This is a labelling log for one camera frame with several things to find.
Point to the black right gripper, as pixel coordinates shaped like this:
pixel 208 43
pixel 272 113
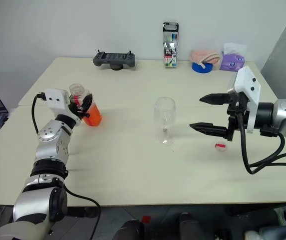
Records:
pixel 230 125

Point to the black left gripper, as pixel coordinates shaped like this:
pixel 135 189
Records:
pixel 79 113

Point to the bottle with orange liquid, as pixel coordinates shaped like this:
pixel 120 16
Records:
pixel 92 117

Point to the red and white bottle cap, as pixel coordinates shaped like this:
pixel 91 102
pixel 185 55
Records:
pixel 220 147

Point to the clear wine glass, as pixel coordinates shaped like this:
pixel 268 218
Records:
pixel 164 107

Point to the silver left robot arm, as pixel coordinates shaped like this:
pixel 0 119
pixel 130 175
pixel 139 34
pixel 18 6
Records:
pixel 48 135

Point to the blue tape roll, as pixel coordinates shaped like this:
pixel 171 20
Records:
pixel 200 69

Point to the purple tissue pack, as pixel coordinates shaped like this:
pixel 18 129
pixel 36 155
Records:
pixel 231 63

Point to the dark grey handheld controller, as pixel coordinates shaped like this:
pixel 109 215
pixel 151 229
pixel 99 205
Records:
pixel 114 58

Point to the pink cloth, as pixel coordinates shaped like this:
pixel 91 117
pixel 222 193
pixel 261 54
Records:
pixel 203 55

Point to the marker pen pack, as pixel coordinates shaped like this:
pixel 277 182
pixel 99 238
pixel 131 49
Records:
pixel 170 53

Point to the dark rounded shape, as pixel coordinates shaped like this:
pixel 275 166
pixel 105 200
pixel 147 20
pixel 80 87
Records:
pixel 195 227
pixel 130 231

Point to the small red tag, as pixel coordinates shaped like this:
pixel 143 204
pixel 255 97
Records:
pixel 146 219

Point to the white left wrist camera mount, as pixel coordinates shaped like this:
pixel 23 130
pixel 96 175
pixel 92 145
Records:
pixel 55 98

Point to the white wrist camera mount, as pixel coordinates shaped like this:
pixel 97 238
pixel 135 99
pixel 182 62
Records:
pixel 55 98
pixel 247 82

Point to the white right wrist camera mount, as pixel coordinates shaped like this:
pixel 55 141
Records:
pixel 247 82

